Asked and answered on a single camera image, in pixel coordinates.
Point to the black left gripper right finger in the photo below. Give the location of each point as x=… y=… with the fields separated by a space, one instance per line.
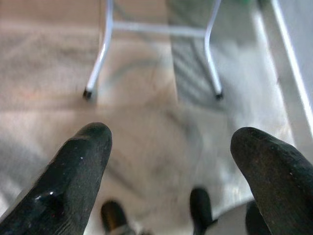
x=278 y=176

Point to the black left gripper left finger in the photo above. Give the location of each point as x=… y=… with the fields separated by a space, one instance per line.
x=68 y=176

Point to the black robot left foot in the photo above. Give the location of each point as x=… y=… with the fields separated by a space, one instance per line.
x=113 y=215

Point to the black robot foot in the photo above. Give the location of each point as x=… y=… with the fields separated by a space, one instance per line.
x=200 y=208
x=113 y=215

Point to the black robot right foot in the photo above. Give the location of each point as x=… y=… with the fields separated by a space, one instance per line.
x=200 y=208

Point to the white skirting strip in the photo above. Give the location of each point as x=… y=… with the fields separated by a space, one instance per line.
x=290 y=49

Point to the white plastic folding table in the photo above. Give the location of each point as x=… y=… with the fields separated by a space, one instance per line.
x=159 y=29

